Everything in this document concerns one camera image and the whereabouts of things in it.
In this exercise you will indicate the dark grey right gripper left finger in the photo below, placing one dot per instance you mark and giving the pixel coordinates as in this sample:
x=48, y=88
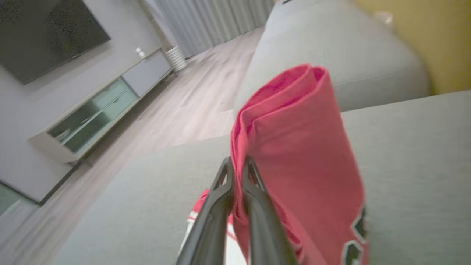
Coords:
x=211, y=228

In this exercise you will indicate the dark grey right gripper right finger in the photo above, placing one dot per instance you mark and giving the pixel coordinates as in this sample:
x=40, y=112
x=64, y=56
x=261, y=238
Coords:
x=265, y=232

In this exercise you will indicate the red white numbered jersey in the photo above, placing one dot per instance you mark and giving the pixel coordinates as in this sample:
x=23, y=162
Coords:
x=301, y=147

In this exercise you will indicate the large grey sofa chaise seat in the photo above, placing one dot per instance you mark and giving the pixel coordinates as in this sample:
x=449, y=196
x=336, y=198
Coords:
x=415, y=176

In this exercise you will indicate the low TV cabinet with drawers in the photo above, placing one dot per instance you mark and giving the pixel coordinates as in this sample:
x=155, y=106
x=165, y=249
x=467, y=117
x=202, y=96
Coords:
x=99, y=110

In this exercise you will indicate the white ribbed vase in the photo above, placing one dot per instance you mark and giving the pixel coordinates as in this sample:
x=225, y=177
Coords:
x=176, y=59

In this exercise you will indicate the wide grey sofa seat cushion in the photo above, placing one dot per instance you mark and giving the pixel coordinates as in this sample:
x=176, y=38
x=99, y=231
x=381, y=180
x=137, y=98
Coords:
x=349, y=48

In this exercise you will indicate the grey pleated curtain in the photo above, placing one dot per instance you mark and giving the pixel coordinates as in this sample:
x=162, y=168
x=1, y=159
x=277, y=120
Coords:
x=213, y=22

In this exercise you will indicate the small grey sofa seat cushion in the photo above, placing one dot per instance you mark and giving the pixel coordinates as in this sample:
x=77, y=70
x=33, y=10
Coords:
x=274, y=13

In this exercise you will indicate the large yellow sofa backrest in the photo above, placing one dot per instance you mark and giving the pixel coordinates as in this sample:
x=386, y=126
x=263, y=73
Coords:
x=434, y=40

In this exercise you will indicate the black flat television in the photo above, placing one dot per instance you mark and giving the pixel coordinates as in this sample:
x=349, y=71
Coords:
x=44, y=33

